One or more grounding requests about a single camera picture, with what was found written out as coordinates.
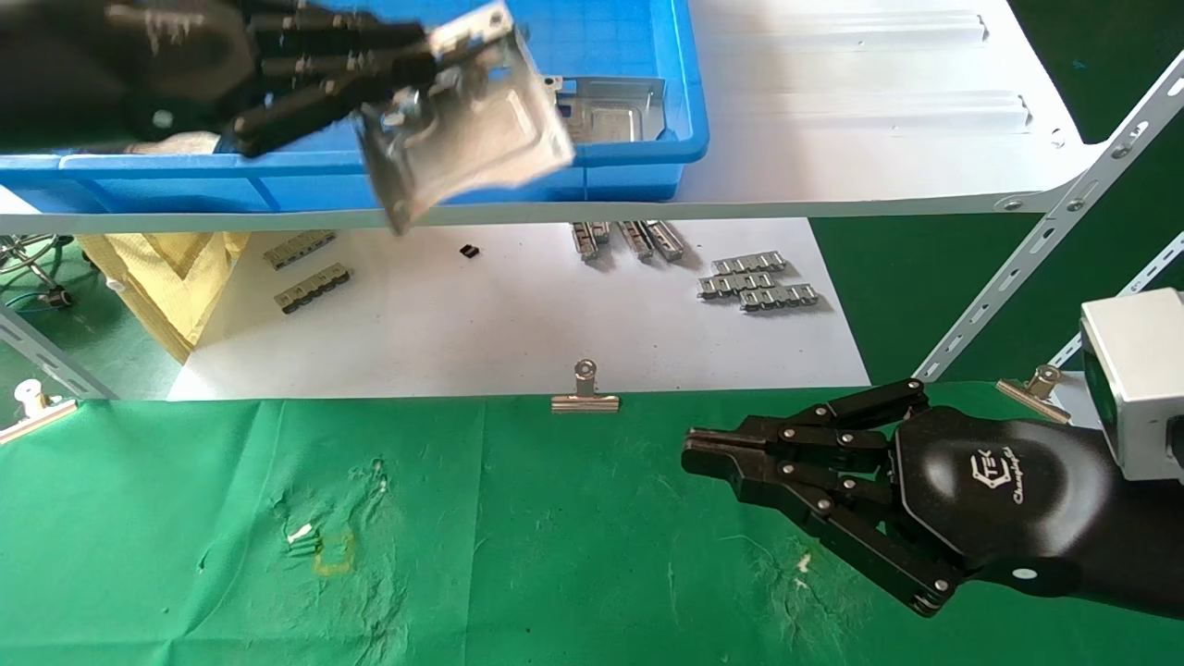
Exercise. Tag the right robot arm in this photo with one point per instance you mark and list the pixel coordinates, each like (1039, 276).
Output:
(1156, 555)

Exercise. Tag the yellow mesh cloth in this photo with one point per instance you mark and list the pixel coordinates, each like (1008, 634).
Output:
(166, 287)

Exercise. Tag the blue plastic bin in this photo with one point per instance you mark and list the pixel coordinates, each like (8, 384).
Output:
(629, 180)

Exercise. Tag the chrome caster frame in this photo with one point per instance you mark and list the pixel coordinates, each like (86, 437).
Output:
(57, 298)

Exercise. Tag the green table cloth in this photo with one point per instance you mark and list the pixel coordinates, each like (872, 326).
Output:
(555, 555)

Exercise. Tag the plain white shelf board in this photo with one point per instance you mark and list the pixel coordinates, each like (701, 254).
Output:
(509, 324)

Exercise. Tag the silver binder clip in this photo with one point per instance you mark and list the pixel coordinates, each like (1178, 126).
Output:
(1034, 393)
(585, 402)
(37, 413)

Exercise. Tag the ribbed white shelf board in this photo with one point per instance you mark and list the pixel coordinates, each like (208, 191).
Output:
(832, 139)

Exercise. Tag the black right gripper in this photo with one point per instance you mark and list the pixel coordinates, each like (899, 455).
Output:
(999, 499)

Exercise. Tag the grey metal link strip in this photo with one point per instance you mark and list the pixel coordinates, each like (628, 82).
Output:
(314, 288)
(299, 249)

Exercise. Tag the silver metal rail piece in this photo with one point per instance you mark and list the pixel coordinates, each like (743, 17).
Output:
(666, 240)
(587, 240)
(635, 240)

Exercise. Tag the small silver metal link strip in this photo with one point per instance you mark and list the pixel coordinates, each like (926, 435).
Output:
(779, 297)
(749, 264)
(735, 285)

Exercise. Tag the perforated white shelf post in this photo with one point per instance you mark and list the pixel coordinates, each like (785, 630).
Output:
(1138, 277)
(1045, 236)
(55, 361)

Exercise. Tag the sheet metal part with tab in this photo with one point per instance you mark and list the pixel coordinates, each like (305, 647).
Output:
(610, 116)

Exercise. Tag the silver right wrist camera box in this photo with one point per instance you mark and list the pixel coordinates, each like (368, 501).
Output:
(1138, 370)

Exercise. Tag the stamped sheet metal part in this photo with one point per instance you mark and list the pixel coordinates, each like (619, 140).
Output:
(481, 129)

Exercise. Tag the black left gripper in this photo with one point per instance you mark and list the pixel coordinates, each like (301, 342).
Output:
(157, 65)

